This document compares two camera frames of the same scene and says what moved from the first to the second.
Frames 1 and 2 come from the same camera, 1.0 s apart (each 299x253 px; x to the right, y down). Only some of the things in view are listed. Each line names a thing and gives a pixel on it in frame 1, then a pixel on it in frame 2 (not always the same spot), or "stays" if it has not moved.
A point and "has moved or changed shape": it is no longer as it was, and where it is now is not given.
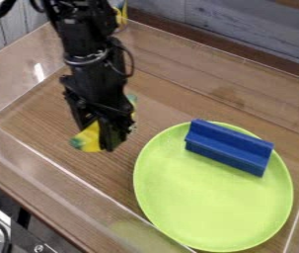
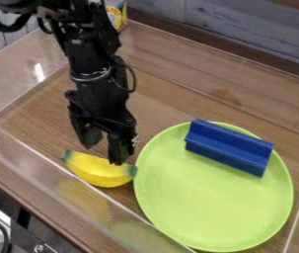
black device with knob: x=35 y=236 stays
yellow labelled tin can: x=122 y=14 stays
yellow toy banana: x=87 y=139 has moved or changed shape
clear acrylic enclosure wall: x=214 y=176 stays
